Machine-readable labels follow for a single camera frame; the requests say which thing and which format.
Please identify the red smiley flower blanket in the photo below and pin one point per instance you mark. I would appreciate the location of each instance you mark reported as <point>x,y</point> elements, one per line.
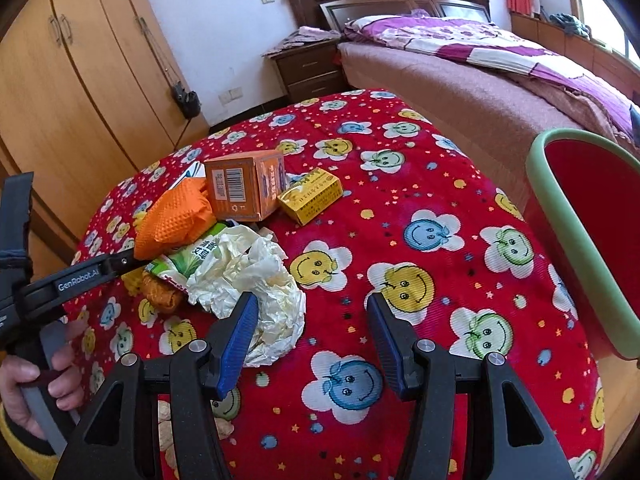
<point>380,220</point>

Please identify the wooden windowsill cabinet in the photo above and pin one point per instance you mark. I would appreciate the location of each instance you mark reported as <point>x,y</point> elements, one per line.
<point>590,57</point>

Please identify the purple and white pillow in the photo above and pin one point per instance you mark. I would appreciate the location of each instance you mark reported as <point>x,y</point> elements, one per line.
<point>380,22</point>

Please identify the dark wooden nightstand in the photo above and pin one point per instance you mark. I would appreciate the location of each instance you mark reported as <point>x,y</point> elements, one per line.
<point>310,72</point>

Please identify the white paper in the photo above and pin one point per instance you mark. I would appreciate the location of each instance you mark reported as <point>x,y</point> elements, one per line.
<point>250,270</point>

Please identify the black hanging bag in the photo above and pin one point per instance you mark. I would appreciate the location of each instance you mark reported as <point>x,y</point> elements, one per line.
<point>185,100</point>

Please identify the person's left forearm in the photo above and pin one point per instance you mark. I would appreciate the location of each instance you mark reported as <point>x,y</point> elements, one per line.
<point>20,460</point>

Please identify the brown snack piece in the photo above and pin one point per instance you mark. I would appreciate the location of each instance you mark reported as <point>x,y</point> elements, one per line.
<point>157,295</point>

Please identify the orange textured packet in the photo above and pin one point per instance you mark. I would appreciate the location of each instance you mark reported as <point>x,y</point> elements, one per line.
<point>175,215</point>

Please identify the purple floral quilt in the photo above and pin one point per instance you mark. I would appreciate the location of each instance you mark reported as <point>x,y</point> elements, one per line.
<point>450,40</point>

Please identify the white medicine box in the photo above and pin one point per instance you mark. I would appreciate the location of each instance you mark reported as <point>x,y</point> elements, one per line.
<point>187,172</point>

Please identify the dark wooden bed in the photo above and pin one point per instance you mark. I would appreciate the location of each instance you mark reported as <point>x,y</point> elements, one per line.
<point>450,90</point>

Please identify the teal cloth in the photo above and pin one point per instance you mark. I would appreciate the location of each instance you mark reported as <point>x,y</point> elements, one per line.
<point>570,25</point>

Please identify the small yellow cardboard box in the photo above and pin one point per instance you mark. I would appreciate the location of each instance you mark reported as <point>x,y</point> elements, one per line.
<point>310,200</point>

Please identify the pink patterned cloth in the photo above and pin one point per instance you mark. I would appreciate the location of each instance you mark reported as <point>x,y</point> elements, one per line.
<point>300,40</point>

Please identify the orange cardboard box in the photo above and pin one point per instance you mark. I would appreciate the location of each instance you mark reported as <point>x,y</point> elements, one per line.
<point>240,185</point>

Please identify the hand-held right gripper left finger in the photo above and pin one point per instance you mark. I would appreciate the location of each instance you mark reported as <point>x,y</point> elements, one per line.
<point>237,345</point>

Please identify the green and white packet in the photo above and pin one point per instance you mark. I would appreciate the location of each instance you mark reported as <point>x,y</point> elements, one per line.
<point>185,260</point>

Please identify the tan wooden block puzzle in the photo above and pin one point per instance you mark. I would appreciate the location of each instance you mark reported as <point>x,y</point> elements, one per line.
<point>164,420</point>

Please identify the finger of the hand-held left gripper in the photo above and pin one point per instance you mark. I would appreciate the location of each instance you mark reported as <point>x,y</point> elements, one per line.
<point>122,261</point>

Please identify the white wall socket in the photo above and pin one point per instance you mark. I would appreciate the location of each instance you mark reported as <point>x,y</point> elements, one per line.
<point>232,94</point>

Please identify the window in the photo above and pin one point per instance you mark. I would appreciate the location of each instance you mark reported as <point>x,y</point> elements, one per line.
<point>607,15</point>

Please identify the dark cloth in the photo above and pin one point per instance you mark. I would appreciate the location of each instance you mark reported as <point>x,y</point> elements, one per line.
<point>635,125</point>

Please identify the red chair with green frame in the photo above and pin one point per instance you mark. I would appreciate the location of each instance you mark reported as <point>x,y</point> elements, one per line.
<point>590,220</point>

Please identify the person's left hand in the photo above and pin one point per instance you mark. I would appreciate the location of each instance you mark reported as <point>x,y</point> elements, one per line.
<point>67,360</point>

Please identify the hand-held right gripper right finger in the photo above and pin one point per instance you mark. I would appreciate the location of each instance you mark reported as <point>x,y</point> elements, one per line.
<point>387,345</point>

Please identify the light wooden wardrobe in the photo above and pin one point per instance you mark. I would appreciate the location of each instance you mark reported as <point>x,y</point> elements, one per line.
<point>75,85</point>

